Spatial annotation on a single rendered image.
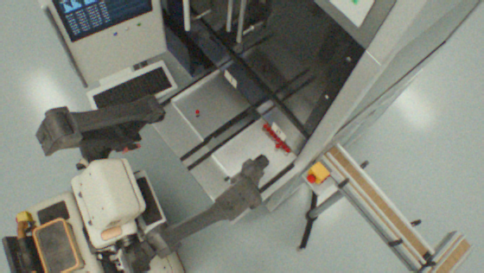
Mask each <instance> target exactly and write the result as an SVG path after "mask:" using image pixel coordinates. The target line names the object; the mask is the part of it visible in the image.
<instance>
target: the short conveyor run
mask: <svg viewBox="0 0 484 273"><path fill-rule="evenodd" d="M321 158H322V159H323V160H324V161H325V162H326V163H327V164H328V165H329V167H330V168H331V169H333V172H332V173H331V174H330V175H331V176H332V177H333V179H334V181H335V183H333V184H334V185H335V186H336V187H337V188H338V189H339V191H340V192H341V193H342V194H343V195H344V196H345V197H346V198H347V200H348V201H349V203H350V204H351V205H352V206H353V207H354V208H355V210H356V211H357V212H358V213H360V214H361V216H362V217H363V219H364V220H365V221H366V222H367V223H368V224H369V225H370V226H371V228H372V229H373V230H374V231H376V232H377V233H378V236H379V237H380V238H381V239H382V240H384V242H385V244H386V245H387V246H388V247H389V249H391V250H392V251H393V253H394V254H395V256H396V257H398V258H399V260H400V262H401V263H403V264H404V266H405V267H406V268H407V269H408V271H415V270H420V268H422V266H423V264H425V263H426V261H427V260H428V259H429V258H430V257H431V256H432V254H434V253H435V252H434V250H433V249H432V248H431V247H430V245H429V244H427V243H426V241H425V240H424V238H423V236H421V235H420V234H419V233H418V231H417V230H416V229H415V228H414V226H417V225H419V224H421V223H422V220H420V219H418V220H414V221H411V222H409V220H408V219H406V218H405V217H404V215H403V214H402V213H401V212H400V211H399V210H398V208H397V207H396V206H394V205H393V204H392V203H391V201H390V200H389V199H388V198H387V197H386V196H385V194H384V192H383V191H382V190H381V189H380V188H379V187H377V186H376V185H375V184H374V182H373V181H372V179H371V178H370V177H369V176H368V175H367V174H366V173H365V172H364V171H363V170H362V169H363V168H365V167H366V166H367V165H368V164H369V162H368V161H364V162H363V163H362V164H361V165H360V166H359V165H358V163H357V162H356V161H355V160H354V159H353V158H352V157H351V156H350V155H349V154H348V153H347V152H346V151H345V150H344V149H343V148H342V146H341V145H340V144H339V143H337V144H335V145H334V146H333V147H332V148H330V149H329V150H328V151H326V152H325V153H324V154H323V155H322V156H321Z"/></svg>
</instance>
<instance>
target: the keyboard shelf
mask: <svg viewBox="0 0 484 273"><path fill-rule="evenodd" d="M158 67H162V69H163V71H164V72H165V74H166V75H167V77H168V79H169V82H170V83H171V85H172V87H171V88H169V89H167V90H164V91H162V92H159V93H157V94H155V96H156V98H160V97H161V96H163V95H166V94H168V93H170V92H172V91H174V90H176V89H177V86H176V84H175V82H174V81H173V79H172V77H171V75H170V73H169V71H168V69H167V68H166V66H165V63H164V61H163V60H160V61H158V62H156V63H154V64H151V65H149V66H147V67H144V68H141V69H139V70H136V71H135V72H132V71H131V70H130V68H129V67H128V68H125V69H124V70H121V71H119V72H117V73H114V74H112V75H109V76H107V77H104V78H103V79H99V83H100V84H101V86H99V87H97V88H95V89H93V90H91V91H89V92H87V93H86V95H87V97H88V99H89V101H90V103H91V107H92V109H93V110H97V109H98V108H97V106H96V105H95V103H94V101H93V99H92V95H95V94H97V93H100V92H103V91H105V90H108V89H110V88H111V87H114V86H117V85H119V84H122V83H124V82H126V81H128V80H130V79H132V78H134V77H137V76H138V75H141V74H143V73H147V72H149V71H151V70H154V69H156V68H158Z"/></svg>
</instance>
